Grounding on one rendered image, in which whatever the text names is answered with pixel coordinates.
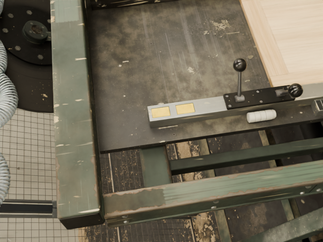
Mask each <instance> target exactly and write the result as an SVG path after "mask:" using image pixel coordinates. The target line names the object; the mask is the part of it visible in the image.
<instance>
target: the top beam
mask: <svg viewBox="0 0 323 242"><path fill-rule="evenodd" d="M50 14H51V45H52V75H53V105H54V136H55V166H56V196H57V218H58V219H59V221H60V222H61V223H62V224H63V225H64V226H65V227H66V229H67V230H71V229H77V228H83V227H89V226H95V225H101V224H104V222H105V218H104V216H103V212H102V202H101V194H103V191H102V180H101V170H100V160H99V145H98V135H97V125H96V114H95V104H94V93H93V83H92V73H91V62H90V52H89V42H88V31H87V17H86V7H85V0H50Z"/></svg>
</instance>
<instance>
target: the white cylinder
mask: <svg viewBox="0 0 323 242"><path fill-rule="evenodd" d="M275 118H276V112H275V110H273V109H269V110H262V111H255V112H248V113H247V121H248V122H249V123H251V122H258V121H266V120H272V119H275Z"/></svg>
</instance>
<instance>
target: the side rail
mask: <svg viewBox="0 0 323 242"><path fill-rule="evenodd" d="M322 193H323V160H317V161H311V162H305V163H298V164H293V165H286V166H280V167H274V168H268V169H260V170H253V171H247V172H241V173H235V174H228V175H223V176H216V177H210V178H204V179H198V180H191V181H183V182H177V183H171V184H165V185H158V186H152V187H146V188H140V189H134V190H128V191H121V192H115V193H109V194H103V195H102V196H103V199H104V210H105V215H104V218H105V219H106V221H107V223H108V227H109V228H115V227H121V226H127V225H133V224H138V223H145V222H151V221H156V220H162V219H168V218H176V217H182V216H188V215H194V214H200V213H206V212H212V211H217V210H223V209H229V208H235V207H241V206H249V205H255V204H261V203H267V202H272V201H279V200H285V199H290V198H296V197H302V196H308V195H314V194H322Z"/></svg>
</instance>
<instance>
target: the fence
mask: <svg viewBox="0 0 323 242"><path fill-rule="evenodd" d="M301 86H302V87H303V93H302V95H301V96H300V97H297V98H296V99H295V100H293V101H287V102H280V103H273V104H267V105H260V106H253V107H246V108H239V109H230V110H227V108H226V104H225V101H224V97H223V96H220V97H210V98H204V99H196V100H190V101H183V102H176V103H169V104H162V105H155V106H148V118H149V125H150V128H154V127H161V126H168V125H175V124H181V123H188V122H195V121H204V120H210V119H217V118H224V117H231V116H237V115H244V114H247V113H248V112H255V111H262V110H269V109H273V110H277V109H286V108H293V107H300V106H306V105H311V104H312V102H313V101H314V100H317V99H323V82H319V83H312V84H305V85H301ZM191 103H193V106H194V110H195V112H192V113H185V114H177V111H176V107H175V106H177V105H184V104H191ZM164 107H169V111H170V116H164V117H157V118H152V112H151V109H157V108H164Z"/></svg>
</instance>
